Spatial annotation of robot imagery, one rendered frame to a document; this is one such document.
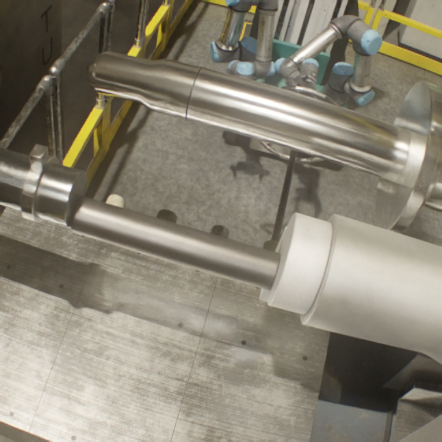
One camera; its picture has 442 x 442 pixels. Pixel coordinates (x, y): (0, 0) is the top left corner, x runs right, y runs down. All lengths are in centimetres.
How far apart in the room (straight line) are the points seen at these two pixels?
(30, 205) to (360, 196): 236
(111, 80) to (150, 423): 84
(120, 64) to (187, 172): 179
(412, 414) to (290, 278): 65
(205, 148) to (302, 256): 217
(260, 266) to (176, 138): 212
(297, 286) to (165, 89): 53
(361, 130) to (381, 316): 44
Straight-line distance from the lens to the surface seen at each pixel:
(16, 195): 122
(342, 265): 110
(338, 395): 163
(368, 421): 164
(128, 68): 135
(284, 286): 111
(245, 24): 370
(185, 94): 131
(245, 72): 263
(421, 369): 145
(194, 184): 304
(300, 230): 112
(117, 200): 181
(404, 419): 156
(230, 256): 119
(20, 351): 153
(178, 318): 156
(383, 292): 112
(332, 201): 317
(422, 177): 122
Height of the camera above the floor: 232
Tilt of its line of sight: 52 degrees down
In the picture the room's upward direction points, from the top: 15 degrees clockwise
